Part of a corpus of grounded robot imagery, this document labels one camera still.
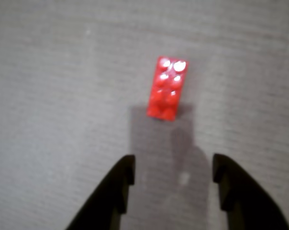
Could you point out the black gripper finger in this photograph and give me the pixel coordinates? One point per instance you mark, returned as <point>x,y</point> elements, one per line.
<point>249,198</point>
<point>106,198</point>

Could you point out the red lego block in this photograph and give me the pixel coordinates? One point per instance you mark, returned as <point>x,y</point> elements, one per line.
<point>168,88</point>

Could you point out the brown cardboard sheet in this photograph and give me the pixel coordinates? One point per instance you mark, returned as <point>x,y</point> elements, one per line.
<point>63,83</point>

